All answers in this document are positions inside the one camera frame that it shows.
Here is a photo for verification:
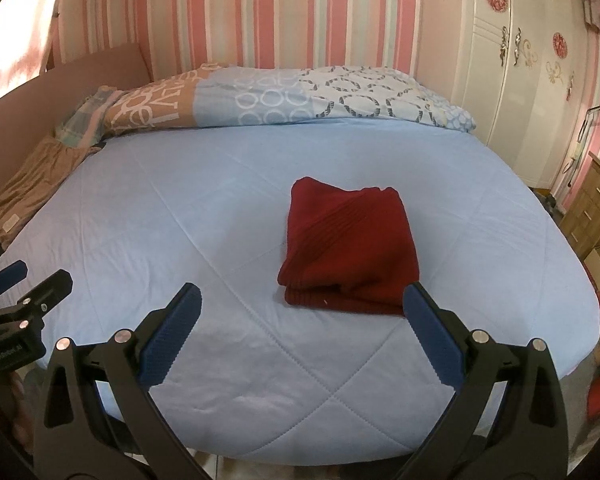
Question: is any dark red knit garment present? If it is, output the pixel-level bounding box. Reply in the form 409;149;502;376
277;177;419;316

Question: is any left hand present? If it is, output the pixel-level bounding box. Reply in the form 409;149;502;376
0;372;33;463

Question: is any plaid pastel pillow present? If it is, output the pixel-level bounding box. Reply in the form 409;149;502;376
54;86;124;148

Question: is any brown upholstered headboard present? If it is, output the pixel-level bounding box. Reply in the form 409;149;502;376
0;44;150;189

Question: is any light blue quilted bedspread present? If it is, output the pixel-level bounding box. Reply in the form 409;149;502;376
0;119;600;466

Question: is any wooden drawer nightstand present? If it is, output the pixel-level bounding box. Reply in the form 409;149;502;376
559;152;600;281

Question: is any blue and tan patterned duvet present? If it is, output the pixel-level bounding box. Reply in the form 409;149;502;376
104;64;476;136

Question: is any chrome desk lamp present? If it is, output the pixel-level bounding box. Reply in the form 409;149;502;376
562;105;600;188

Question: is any white wardrobe with floral decals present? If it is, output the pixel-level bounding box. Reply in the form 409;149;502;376
452;0;588;188

